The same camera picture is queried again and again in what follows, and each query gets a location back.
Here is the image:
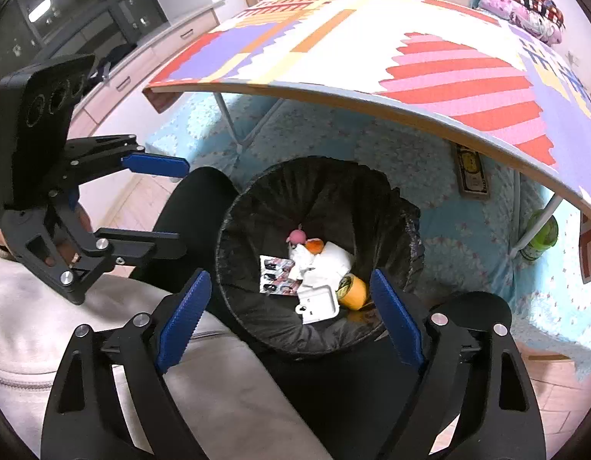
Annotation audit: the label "pink round toy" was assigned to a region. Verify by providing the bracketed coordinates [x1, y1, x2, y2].
[286, 225, 307, 246]

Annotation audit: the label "red white blister pack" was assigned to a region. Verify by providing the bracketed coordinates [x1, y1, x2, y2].
[259, 255, 301, 296]

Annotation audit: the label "orange tape roll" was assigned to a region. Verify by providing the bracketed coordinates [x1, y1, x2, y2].
[336, 273, 368, 311]

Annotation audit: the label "orange bottle cap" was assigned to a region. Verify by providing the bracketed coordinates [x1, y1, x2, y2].
[305, 238, 324, 255]

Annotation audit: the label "white cardboard tube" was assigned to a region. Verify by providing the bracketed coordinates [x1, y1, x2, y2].
[289, 242, 355, 291]

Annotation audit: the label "white plastic container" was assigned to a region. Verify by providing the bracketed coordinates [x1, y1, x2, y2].
[294, 286, 340, 325]

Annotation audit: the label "black lined trash bin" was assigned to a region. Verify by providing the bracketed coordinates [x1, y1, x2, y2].
[216, 157, 424, 355]

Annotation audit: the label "person's left hand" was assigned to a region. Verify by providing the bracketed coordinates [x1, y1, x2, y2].
[0, 204, 93, 266]

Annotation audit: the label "window bench drawers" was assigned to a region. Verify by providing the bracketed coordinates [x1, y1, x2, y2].
[68, 0, 225, 138]

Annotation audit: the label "black clothes on bench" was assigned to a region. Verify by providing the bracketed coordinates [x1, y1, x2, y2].
[88, 44, 138, 87]

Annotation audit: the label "dark window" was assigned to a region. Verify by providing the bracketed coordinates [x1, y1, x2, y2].
[0, 0, 167, 79]

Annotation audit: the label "green bottle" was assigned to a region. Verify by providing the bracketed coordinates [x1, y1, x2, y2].
[520, 215, 559, 262]

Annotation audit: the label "colourful patterned foam mat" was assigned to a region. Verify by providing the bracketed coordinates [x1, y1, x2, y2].
[145, 0, 591, 220]

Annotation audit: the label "pink floral folded quilt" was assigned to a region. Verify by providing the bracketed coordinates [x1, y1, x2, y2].
[470, 0, 562, 46]

